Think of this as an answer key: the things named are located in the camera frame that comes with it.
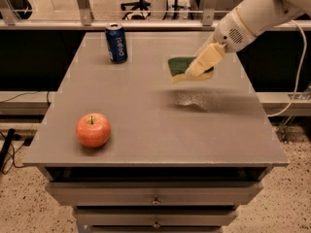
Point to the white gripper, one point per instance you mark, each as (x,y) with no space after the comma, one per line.
(228,33)

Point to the green and yellow sponge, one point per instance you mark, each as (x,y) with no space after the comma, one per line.
(177,67)

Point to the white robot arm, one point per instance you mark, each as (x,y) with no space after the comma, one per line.
(261,15)

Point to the red apple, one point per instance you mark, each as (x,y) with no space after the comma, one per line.
(93,130)

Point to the blue pepsi can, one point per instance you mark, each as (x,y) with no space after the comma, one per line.
(116,41)

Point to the grey drawer cabinet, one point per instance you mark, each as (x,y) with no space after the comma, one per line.
(161,132)

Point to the top grey drawer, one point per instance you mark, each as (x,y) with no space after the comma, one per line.
(154,194)

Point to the grey drawer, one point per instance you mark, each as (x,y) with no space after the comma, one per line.
(155,217)
(154,194)

